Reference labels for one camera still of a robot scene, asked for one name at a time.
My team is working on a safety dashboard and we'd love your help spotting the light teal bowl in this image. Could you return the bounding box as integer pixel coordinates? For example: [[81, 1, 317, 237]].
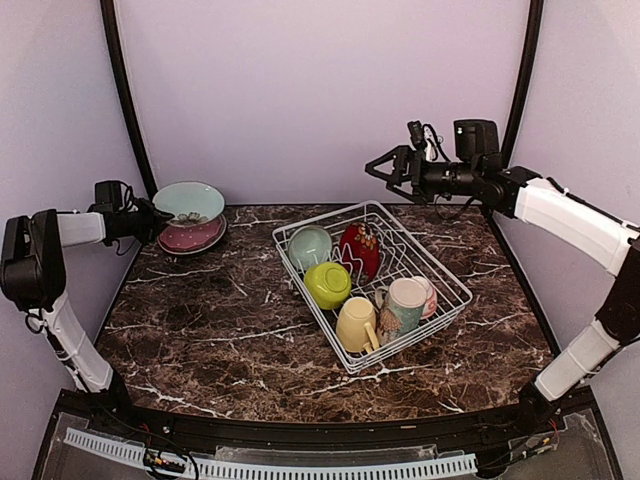
[[287, 225, 332, 272]]

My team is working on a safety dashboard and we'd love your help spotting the red and teal plate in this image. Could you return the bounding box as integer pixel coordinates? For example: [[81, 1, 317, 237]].
[[157, 236, 222, 255]]

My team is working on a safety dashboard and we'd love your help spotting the dark red floral bowl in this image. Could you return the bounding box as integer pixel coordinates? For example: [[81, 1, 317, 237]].
[[339, 222, 381, 285]]

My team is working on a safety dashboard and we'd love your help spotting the pink and white cup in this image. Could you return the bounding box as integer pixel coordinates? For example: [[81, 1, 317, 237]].
[[413, 276, 438, 320]]

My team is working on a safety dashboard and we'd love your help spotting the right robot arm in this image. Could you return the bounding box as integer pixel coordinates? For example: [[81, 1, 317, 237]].
[[365, 119, 639, 434]]

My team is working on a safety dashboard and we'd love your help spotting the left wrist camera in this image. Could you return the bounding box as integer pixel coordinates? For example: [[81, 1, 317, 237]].
[[90, 180, 134, 213]]

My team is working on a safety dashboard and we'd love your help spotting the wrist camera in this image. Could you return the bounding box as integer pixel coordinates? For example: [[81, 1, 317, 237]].
[[407, 120, 449, 162], [90, 180, 134, 213]]

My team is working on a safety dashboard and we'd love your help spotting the left black frame post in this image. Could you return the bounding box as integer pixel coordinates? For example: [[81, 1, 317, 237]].
[[99, 0, 158, 199]]

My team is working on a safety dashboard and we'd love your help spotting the black front rail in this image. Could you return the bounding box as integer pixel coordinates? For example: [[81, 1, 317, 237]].
[[54, 379, 596, 461]]

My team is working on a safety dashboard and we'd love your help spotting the striped rim cream plate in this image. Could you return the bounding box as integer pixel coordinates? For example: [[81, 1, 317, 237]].
[[158, 239, 222, 256]]

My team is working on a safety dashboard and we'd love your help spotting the right black frame post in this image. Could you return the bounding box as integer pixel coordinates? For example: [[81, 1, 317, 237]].
[[501, 0, 544, 167]]

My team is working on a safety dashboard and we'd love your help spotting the yellow mug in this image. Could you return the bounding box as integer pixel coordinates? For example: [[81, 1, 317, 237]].
[[336, 297, 380, 353]]

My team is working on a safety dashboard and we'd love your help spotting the black frame post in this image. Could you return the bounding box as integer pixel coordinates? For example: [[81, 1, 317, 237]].
[[99, 0, 158, 199], [501, 0, 544, 167]]

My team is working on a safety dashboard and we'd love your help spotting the light teal plate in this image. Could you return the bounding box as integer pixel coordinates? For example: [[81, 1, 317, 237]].
[[152, 181, 225, 228]]

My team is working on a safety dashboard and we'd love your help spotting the white slotted cable duct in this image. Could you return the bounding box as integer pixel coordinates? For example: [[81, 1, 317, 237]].
[[64, 428, 478, 479]]

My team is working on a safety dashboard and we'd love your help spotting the teal patterned mug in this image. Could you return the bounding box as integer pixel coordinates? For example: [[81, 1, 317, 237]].
[[375, 278, 427, 345]]

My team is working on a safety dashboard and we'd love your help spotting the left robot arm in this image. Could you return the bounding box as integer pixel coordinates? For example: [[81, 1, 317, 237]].
[[1, 180, 174, 394]]

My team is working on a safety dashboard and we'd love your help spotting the pink polka dot plate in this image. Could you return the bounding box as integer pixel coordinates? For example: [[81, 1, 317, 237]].
[[157, 215, 227, 247]]

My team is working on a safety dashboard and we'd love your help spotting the lime green bowl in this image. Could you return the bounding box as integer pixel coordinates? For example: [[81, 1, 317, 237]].
[[304, 262, 352, 310]]

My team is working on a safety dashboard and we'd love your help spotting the white wire dish rack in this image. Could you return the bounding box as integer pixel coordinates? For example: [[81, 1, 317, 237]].
[[272, 200, 473, 374]]

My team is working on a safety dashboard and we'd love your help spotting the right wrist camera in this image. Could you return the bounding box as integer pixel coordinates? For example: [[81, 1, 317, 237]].
[[407, 120, 449, 162]]

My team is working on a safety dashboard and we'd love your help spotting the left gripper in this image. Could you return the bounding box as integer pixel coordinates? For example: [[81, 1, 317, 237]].
[[118, 196, 174, 244]]

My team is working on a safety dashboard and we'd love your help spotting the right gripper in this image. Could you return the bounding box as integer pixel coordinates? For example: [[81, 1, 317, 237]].
[[366, 144, 480, 204]]

